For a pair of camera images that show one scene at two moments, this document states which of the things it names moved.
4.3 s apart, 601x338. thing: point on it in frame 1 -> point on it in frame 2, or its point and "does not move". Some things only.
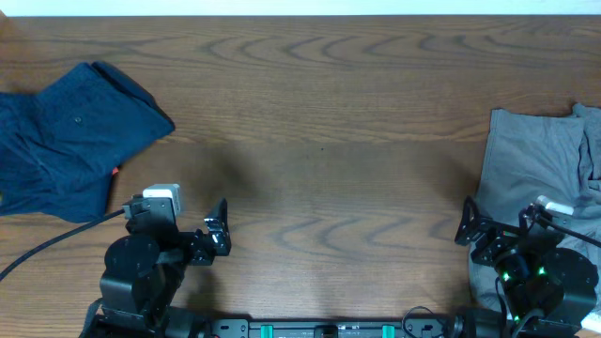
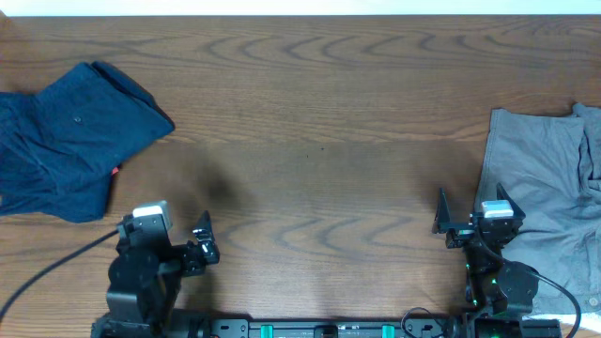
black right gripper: x=499 y=240 -> x=462 y=232
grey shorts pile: x=531 y=156 does not move
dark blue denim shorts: x=59 y=146 does not move
